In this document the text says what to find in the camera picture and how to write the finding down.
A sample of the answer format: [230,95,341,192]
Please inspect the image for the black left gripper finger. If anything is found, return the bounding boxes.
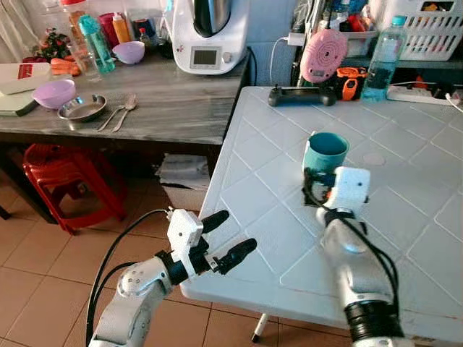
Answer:
[200,210,231,234]
[215,238,258,275]

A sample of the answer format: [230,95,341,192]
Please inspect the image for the teal cup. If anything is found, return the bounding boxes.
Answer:
[302,131,351,187]

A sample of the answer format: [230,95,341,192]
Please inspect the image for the white plastic folding table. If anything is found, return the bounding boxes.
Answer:
[181,85,463,344]

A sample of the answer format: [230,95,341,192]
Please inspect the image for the black game controller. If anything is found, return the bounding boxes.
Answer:
[267,85,338,108]

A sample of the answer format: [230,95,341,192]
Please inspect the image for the orange and black device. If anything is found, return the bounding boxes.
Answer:
[334,66,370,101]

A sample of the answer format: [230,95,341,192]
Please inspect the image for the pink round device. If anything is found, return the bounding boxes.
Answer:
[300,28,350,85]

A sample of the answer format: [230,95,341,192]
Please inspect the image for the dark-framed wooden table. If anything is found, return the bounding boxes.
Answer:
[0,51,254,225]

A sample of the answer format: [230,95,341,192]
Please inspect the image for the white power strip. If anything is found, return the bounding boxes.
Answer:
[386,82,455,106]

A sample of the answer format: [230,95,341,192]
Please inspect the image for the clear water bottle teal cap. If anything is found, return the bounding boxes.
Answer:
[361,15,409,103]

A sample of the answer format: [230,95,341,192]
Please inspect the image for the white charger plug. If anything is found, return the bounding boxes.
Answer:
[285,32,309,48]

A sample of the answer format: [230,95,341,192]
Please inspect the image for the metal spoon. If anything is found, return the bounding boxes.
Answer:
[97,100,126,133]
[111,93,139,134]

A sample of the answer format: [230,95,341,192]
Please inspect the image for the red plastic stool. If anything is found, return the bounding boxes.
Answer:
[21,142,128,234]

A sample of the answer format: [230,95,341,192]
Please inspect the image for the white kitchen machine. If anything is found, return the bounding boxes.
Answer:
[164,0,251,76]

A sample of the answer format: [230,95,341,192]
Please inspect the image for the small steel bowl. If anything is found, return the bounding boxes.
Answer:
[57,94,109,123]

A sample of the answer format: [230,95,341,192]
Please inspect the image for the white plastic basket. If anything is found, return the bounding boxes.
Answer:
[370,0,463,61]

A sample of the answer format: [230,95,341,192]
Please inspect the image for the small purple bowl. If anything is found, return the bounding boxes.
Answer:
[111,40,146,66]

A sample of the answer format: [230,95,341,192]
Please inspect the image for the large purple bowl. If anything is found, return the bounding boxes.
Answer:
[32,78,77,111]

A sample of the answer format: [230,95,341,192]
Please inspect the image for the teal drinking bottle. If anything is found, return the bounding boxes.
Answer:
[77,14,117,74]

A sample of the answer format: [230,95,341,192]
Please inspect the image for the clear drinking glass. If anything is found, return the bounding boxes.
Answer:
[68,42,95,74]

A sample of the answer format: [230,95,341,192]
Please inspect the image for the orange bottle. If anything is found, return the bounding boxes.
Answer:
[111,12,133,45]

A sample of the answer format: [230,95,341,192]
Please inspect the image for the orange carrots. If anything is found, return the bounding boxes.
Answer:
[48,57,81,77]

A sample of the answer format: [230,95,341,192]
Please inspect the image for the red canister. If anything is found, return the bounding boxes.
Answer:
[97,12,121,48]

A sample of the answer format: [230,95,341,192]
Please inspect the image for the small flower plant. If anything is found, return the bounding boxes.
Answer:
[32,28,74,63]

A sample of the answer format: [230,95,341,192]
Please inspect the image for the white and red box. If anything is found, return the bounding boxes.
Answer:
[0,62,52,95]

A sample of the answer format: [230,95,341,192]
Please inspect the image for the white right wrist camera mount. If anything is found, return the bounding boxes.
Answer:
[328,166,372,213]

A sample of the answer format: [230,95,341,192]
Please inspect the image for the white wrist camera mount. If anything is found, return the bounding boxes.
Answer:
[167,209,205,280]
[328,166,372,213]

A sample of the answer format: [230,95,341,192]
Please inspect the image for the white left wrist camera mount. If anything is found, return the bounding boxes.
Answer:
[167,209,205,280]

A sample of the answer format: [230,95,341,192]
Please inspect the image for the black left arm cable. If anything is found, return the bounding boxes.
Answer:
[85,208,174,344]

